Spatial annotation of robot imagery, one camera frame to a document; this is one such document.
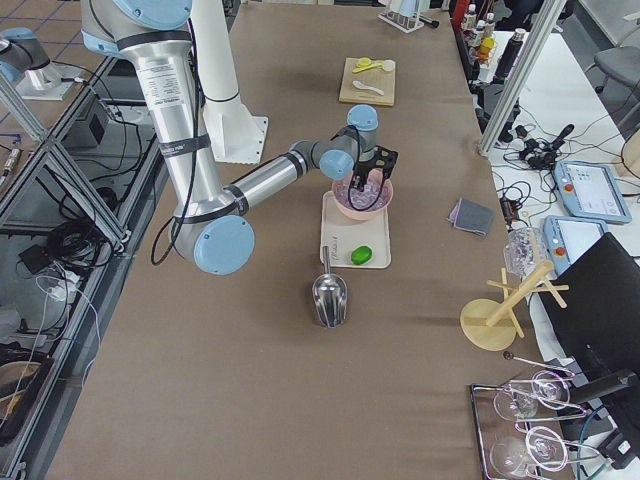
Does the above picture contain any metal ice scoop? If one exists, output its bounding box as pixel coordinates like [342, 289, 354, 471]
[312, 245, 348, 328]

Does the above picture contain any green pepper toy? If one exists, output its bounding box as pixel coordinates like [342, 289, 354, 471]
[350, 245, 373, 266]

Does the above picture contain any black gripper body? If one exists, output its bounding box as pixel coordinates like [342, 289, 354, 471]
[353, 145, 398, 183]

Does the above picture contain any cream plastic tray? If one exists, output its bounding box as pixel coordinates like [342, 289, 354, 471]
[320, 191, 392, 269]

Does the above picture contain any wooden cup tree stand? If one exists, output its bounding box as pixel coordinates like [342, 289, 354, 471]
[460, 260, 570, 352]

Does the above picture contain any blue teach pendant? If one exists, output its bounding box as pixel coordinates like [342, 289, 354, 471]
[543, 215, 609, 275]
[553, 160, 632, 224]

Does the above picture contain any grey cleaning cloth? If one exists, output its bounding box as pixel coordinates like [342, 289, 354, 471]
[448, 198, 495, 236]

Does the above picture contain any wooden cutting board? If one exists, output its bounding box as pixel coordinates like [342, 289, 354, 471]
[338, 57, 396, 107]

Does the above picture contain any yellow plastic knife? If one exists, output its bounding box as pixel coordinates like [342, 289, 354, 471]
[352, 62, 383, 74]

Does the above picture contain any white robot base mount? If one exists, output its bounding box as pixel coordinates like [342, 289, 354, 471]
[203, 97, 269, 165]

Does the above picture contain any white wire rack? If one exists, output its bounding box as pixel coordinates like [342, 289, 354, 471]
[378, 0, 439, 33]

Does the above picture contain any wine glass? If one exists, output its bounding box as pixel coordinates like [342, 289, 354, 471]
[493, 370, 587, 422]
[489, 426, 599, 479]

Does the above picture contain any white ceramic spoon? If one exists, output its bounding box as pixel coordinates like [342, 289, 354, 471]
[352, 80, 385, 96]

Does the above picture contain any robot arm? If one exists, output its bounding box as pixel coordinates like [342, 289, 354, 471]
[81, 1, 397, 275]
[1, 27, 50, 83]

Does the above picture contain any pink bowl of ice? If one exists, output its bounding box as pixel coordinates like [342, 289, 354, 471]
[331, 177, 394, 221]

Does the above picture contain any black bottle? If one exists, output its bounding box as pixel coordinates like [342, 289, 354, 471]
[494, 28, 526, 83]

